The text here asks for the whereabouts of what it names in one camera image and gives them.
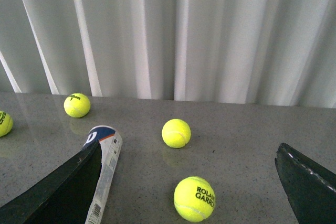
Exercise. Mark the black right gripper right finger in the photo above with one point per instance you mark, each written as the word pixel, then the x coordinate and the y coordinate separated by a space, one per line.
pixel 310 187

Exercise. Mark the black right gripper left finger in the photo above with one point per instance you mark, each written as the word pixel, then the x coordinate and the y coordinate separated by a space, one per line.
pixel 64 196

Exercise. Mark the white blue tennis ball can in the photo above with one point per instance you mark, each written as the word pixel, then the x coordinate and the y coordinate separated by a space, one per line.
pixel 111 142

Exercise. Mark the Roland Garros tennis ball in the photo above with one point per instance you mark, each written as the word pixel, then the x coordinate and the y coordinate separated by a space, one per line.
pixel 194 199

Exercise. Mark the Wilson 3 tennis ball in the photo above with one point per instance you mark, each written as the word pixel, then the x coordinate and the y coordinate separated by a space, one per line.
pixel 77 105

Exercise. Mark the white pleated curtain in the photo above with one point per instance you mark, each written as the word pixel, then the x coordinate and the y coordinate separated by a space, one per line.
pixel 274 52

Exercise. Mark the plain yellow tennis ball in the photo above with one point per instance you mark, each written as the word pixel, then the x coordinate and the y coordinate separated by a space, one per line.
pixel 176 133

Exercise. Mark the Head Team tennis ball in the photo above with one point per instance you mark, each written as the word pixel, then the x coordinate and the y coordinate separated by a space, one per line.
pixel 6 123

